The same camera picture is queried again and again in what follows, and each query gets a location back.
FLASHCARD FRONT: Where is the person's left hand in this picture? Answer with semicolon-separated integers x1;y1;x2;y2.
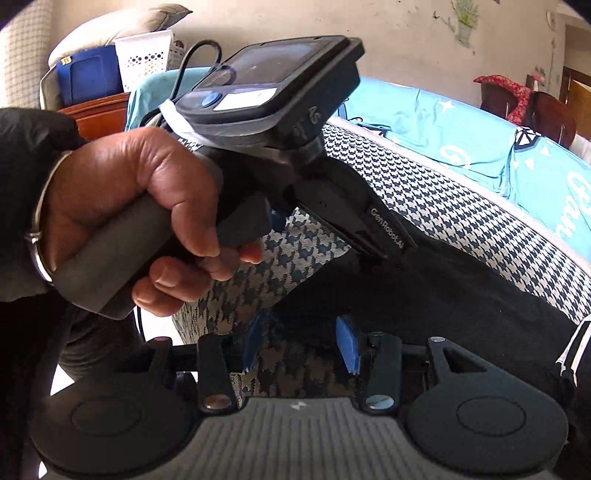
44;127;265;318

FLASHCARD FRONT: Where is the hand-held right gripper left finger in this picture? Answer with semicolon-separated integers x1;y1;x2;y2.
143;310;272;414

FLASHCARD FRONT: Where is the blue printed blanket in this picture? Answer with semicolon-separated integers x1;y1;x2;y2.
124;67;591;241

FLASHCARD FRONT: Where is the black T-shirt with red print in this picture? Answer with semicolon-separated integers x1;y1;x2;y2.
271;231;591;418

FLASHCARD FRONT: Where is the white laundry basket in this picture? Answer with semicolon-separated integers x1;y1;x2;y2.
114;30;186;94

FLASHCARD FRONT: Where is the houndstooth sofa mat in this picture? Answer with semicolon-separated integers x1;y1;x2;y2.
170;121;591;403

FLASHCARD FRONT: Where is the beige pillow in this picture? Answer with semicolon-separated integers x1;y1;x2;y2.
48;4;193;66

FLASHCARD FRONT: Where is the potted plant wall sticker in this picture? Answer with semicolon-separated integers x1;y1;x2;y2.
451;0;482;45

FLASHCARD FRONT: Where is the silver bangle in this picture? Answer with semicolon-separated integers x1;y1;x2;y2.
24;151;75;285

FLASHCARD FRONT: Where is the dark wooden chair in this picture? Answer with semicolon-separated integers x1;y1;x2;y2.
522;90;579;149

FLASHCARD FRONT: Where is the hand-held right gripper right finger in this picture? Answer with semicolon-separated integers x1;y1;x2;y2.
335;316;491;414

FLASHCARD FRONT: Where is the blue storage bag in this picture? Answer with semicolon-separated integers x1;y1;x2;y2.
55;45;124;108

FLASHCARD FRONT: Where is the red patterned cloth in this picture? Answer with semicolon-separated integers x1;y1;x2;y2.
473;74;537;124

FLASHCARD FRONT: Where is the person's left forearm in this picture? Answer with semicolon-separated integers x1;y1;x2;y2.
0;107;89;302

